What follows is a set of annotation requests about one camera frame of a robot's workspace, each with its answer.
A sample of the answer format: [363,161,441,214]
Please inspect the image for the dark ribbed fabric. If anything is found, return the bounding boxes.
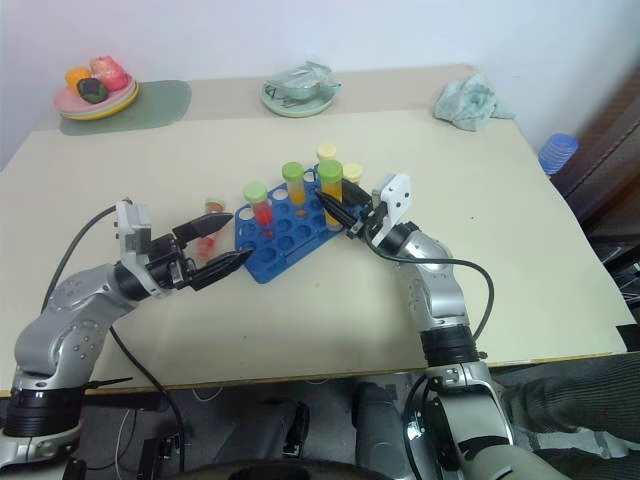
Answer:
[497,357,640,459]

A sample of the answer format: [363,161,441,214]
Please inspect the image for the green-capped yellow liquid tube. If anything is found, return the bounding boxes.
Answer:
[317,159,347,230]

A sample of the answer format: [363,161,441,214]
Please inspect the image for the orange toy fruit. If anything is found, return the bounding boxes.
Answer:
[65,66,93,91]

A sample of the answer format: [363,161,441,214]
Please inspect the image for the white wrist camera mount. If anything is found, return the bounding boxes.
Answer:
[371,172,414,249]
[114,200,154,262]

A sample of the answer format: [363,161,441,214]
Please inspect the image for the mint green plate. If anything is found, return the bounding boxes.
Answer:
[259,78,343,119]

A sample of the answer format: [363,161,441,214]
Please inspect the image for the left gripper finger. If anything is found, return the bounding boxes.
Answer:
[171,212,236,248]
[186,249,254,293]

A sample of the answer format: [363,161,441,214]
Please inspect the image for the green-capped orange liquid tube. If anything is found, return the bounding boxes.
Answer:
[280,161,308,207]

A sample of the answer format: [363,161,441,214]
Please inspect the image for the dark toy avocado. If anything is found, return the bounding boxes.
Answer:
[76,77,109,104]

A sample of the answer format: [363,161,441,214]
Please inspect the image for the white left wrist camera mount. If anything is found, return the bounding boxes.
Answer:
[114,200,154,262]

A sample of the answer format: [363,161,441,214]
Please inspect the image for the pale green plate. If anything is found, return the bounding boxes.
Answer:
[58,79,138,118]

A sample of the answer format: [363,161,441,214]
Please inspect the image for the black curved base rim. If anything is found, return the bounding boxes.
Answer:
[182,455,401,480]

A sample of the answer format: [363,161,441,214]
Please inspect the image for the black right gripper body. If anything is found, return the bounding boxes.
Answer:
[344,196,387,240]

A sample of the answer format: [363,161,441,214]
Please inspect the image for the grey crumpled foil bag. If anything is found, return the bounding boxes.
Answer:
[264,60,337,101]

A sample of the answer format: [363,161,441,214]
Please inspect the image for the blue test tube rack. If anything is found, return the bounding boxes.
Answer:
[233,167,352,287]

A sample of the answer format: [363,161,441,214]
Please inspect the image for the dark wooden cabinet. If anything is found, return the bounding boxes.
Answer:
[563,84,640,241]

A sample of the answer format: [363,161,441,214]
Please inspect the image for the blue stacked cups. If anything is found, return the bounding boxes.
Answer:
[538,132,580,177]

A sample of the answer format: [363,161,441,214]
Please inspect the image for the pink toy peach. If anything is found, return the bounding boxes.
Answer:
[89,55,126,93]

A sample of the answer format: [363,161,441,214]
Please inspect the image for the dark rounded shape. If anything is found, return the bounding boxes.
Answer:
[351,380,414,480]

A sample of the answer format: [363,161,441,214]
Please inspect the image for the pink plate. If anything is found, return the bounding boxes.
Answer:
[53,74,135,114]

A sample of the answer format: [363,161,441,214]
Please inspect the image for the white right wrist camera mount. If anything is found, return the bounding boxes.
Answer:
[371,172,414,249]

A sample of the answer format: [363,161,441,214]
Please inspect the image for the green-capped red liquid tube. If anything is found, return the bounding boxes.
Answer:
[242,181,277,237]

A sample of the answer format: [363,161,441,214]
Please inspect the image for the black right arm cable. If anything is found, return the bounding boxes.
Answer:
[366,233,497,352]

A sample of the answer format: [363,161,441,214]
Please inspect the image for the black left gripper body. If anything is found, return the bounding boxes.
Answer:
[144,233,197,292]

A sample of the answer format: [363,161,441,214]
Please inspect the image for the red-capped red liquid tube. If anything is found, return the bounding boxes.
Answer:
[197,196,227,259]

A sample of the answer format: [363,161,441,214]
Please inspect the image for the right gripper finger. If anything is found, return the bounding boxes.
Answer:
[315,190,359,233]
[340,179,374,208]

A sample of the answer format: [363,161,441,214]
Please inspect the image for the green placemat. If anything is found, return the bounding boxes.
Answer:
[59,79,194,137]

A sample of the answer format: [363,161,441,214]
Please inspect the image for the teal crumpled cloth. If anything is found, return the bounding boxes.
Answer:
[433,70,517,133]

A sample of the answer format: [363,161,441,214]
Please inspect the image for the yellow plate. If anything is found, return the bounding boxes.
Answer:
[62,82,139,121]

